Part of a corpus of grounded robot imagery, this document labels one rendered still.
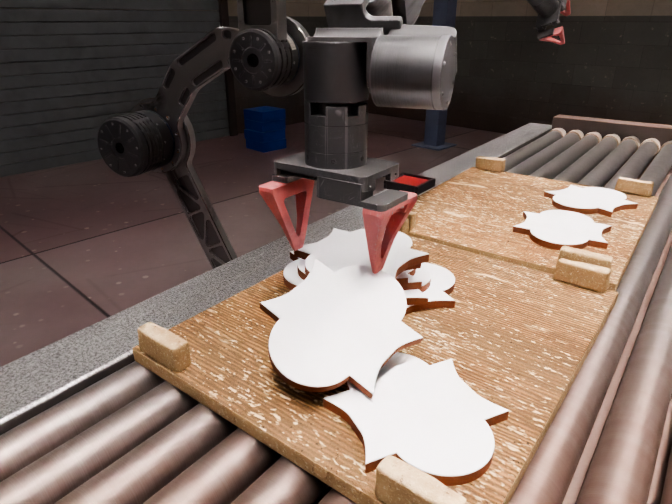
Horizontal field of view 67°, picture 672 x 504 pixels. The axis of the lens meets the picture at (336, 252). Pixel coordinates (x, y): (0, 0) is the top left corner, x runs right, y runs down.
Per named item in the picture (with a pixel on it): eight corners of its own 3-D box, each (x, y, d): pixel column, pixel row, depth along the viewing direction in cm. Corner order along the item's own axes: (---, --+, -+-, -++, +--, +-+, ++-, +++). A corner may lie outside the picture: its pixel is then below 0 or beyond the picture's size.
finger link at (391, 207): (379, 291, 45) (384, 189, 42) (315, 271, 49) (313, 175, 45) (414, 264, 50) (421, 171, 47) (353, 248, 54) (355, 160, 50)
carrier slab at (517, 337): (133, 361, 50) (131, 347, 49) (369, 233, 80) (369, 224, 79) (469, 578, 31) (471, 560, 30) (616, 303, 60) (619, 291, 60)
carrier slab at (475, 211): (369, 231, 81) (369, 221, 80) (471, 173, 111) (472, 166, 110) (613, 295, 62) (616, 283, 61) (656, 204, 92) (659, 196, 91)
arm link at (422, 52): (359, 59, 53) (345, -26, 47) (470, 62, 49) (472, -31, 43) (317, 132, 47) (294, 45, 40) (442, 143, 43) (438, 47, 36)
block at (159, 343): (138, 351, 49) (133, 327, 48) (155, 342, 50) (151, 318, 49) (177, 376, 46) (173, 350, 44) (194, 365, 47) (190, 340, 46)
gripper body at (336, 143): (363, 199, 43) (366, 109, 40) (272, 180, 48) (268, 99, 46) (400, 181, 48) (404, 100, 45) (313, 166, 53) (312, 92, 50)
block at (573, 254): (554, 268, 65) (558, 248, 64) (558, 263, 67) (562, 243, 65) (607, 281, 62) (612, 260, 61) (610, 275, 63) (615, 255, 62)
